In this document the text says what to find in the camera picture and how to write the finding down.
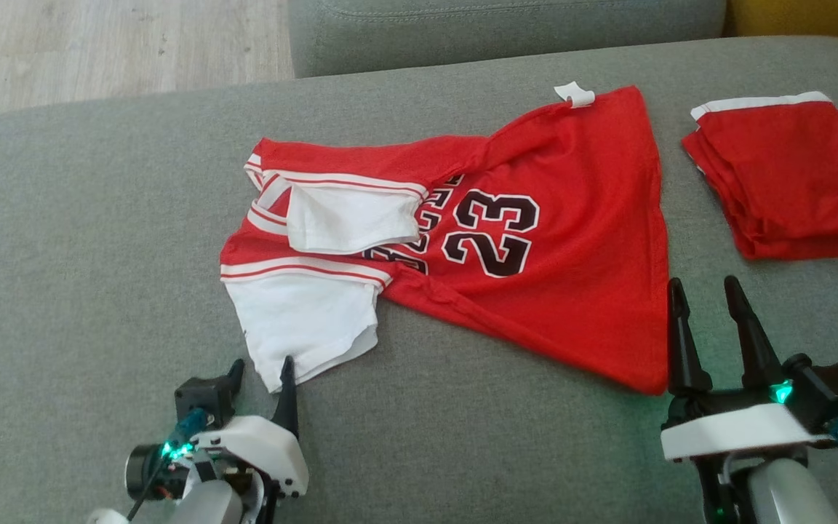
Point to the yellow cushion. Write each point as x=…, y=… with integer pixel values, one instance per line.
x=804, y=18

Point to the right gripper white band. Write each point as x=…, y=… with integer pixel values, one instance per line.
x=732, y=429

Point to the red shorts white stripe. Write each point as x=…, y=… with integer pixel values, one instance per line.
x=790, y=182

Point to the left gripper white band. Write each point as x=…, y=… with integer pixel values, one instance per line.
x=266, y=451

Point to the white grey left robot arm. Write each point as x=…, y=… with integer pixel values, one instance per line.
x=208, y=506

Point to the black left wrist camera unit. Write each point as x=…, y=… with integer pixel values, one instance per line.
x=201, y=397

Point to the grey sofa back cushion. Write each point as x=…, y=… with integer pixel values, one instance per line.
x=506, y=36

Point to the red white basketball jersey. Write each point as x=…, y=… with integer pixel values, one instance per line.
x=572, y=255

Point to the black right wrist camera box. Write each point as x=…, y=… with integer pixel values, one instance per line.
x=833, y=389

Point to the grey sofa seat cushion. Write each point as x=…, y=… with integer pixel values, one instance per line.
x=62, y=255

